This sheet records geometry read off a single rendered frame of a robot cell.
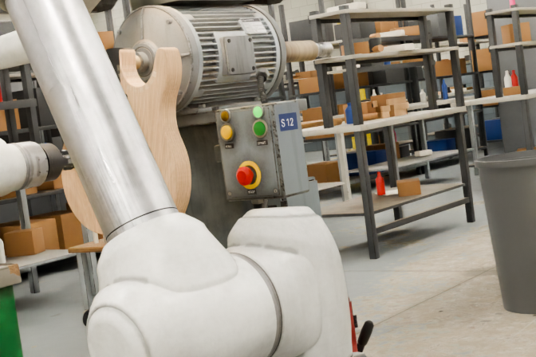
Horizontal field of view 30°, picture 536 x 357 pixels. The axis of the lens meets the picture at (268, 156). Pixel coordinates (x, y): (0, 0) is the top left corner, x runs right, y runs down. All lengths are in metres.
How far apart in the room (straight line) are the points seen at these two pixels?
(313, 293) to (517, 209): 3.40
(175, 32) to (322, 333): 1.06
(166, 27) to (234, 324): 1.15
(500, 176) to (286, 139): 2.69
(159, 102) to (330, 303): 0.79
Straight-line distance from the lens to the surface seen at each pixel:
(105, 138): 1.30
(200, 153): 2.43
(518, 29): 9.04
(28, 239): 6.99
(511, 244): 4.75
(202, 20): 2.33
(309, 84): 11.29
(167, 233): 1.23
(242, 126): 2.11
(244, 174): 2.09
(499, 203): 4.73
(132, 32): 2.33
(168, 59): 2.01
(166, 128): 2.03
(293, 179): 2.10
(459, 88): 7.83
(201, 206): 2.45
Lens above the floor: 1.12
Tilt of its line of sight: 3 degrees down
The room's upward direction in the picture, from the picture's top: 8 degrees counter-clockwise
